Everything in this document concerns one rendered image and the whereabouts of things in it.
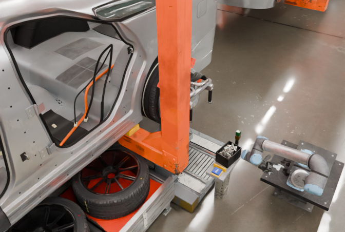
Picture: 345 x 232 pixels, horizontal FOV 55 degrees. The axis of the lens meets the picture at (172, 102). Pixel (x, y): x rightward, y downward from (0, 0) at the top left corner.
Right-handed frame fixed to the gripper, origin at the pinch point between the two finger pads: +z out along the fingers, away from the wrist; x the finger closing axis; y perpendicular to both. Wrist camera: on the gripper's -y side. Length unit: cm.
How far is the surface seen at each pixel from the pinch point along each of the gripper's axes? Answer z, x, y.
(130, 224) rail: -99, -40, 82
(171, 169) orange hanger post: -85, -24, 32
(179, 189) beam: -61, -64, 27
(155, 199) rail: -86, -41, 55
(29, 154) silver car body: -185, 5, 82
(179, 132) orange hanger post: -99, 15, 22
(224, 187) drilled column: -28, -41, 17
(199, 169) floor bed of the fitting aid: -44, -71, -6
